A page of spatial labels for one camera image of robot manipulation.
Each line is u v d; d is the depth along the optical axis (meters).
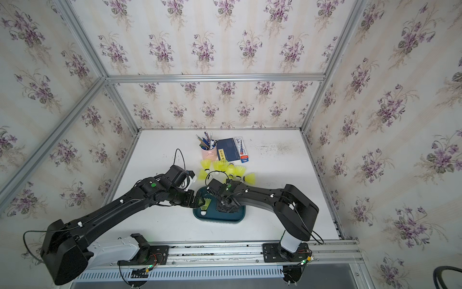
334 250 0.76
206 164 0.98
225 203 0.61
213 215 0.84
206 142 1.00
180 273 0.76
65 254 0.37
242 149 1.08
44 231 0.40
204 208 0.84
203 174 0.96
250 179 0.97
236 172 0.98
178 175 0.62
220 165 0.98
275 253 0.73
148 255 0.68
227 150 1.08
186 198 0.68
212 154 0.98
